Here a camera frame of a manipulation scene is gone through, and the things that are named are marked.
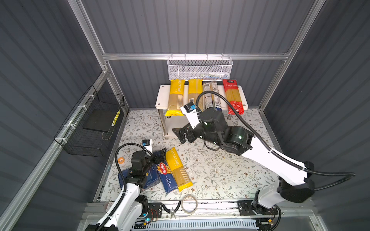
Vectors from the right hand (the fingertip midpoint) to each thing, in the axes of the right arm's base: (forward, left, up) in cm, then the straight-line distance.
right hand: (182, 125), depth 60 cm
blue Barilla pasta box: (-11, +18, -32) cm, 38 cm away
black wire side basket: (+6, +48, -10) cm, 50 cm away
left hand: (+4, +16, -26) cm, 31 cm away
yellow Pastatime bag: (-5, +5, -37) cm, 37 cm away
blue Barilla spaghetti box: (-11, +10, -35) cm, 38 cm away
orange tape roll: (+1, +42, -37) cm, 56 cm away
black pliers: (-27, +6, -38) cm, 47 cm away
